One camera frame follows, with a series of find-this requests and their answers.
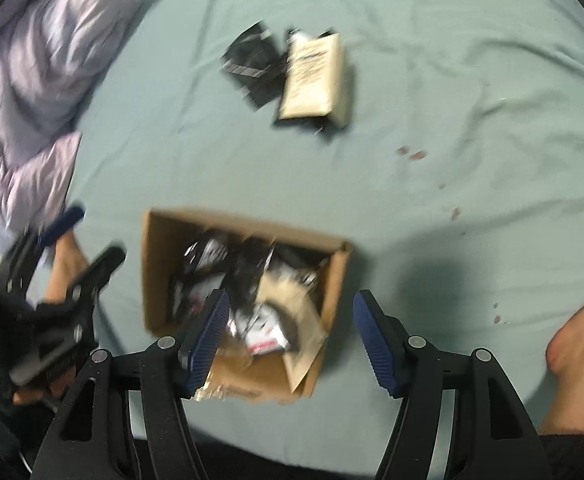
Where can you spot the beige printed sachet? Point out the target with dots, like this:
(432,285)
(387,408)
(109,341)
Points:
(297,325)
(309,80)

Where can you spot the person's right foot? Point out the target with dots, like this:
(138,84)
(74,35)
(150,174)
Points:
(576,350)

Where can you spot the teal bed sheet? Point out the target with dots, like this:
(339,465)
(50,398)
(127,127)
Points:
(446,110)

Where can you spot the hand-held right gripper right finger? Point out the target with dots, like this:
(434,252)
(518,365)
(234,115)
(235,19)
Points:
(376,340)

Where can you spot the pile of black snack packets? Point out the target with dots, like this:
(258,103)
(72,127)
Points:
(244,265)

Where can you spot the person's left forearm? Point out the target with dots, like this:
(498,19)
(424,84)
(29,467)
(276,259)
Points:
(7,430)

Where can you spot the lilac duvet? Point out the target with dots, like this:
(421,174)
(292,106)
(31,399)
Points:
(37,85)

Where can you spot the brown cardboard box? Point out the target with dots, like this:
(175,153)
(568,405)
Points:
(157,270)

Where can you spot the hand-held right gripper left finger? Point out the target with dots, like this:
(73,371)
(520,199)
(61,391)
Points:
(207,340)

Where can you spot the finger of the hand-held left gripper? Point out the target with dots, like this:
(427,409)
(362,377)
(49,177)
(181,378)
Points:
(64,225)
(99,272)

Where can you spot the black barcode snack packet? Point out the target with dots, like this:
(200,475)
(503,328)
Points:
(254,60)

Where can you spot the person's left hand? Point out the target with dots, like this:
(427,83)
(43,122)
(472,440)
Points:
(47,387)

